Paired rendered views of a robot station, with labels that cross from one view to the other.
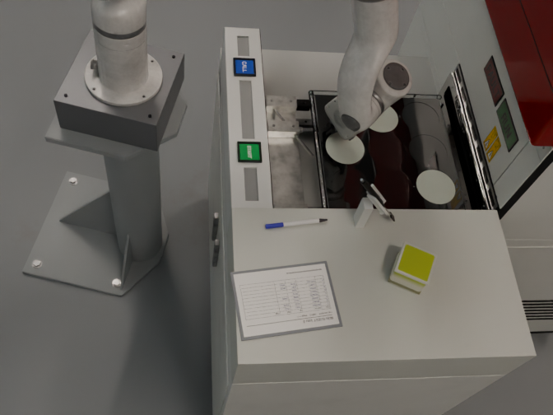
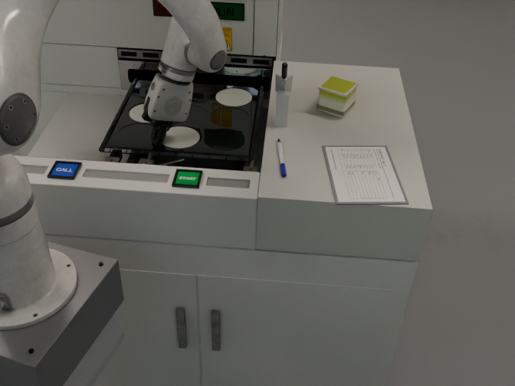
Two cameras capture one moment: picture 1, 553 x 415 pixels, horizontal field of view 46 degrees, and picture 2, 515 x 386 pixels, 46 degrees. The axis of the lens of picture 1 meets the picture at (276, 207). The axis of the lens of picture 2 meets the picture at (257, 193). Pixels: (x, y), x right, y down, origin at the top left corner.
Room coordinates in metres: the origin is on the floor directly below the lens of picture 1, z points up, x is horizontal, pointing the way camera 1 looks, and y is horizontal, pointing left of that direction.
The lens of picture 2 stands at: (0.38, 1.00, 1.73)
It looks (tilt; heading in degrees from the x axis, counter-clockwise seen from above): 38 degrees down; 290
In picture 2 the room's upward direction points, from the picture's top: 2 degrees clockwise
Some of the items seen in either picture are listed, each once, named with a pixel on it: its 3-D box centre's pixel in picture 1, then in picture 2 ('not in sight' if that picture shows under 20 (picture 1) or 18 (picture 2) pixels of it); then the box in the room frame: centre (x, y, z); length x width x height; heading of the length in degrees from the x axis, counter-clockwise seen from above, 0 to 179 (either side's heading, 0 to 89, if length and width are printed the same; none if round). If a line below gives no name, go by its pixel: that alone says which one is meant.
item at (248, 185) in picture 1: (243, 127); (131, 201); (0.99, 0.13, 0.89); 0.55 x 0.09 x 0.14; 17
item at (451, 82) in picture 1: (463, 147); (195, 78); (1.11, -0.43, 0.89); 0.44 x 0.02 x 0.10; 17
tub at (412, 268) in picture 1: (411, 268); (336, 96); (0.66, -0.31, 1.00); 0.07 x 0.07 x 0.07; 81
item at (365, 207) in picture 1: (373, 207); (283, 96); (0.76, -0.20, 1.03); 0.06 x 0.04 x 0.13; 107
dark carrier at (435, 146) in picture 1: (387, 150); (188, 115); (1.03, -0.23, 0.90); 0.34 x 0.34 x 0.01; 17
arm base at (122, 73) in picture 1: (122, 50); (8, 248); (1.01, 0.45, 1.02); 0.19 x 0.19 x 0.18
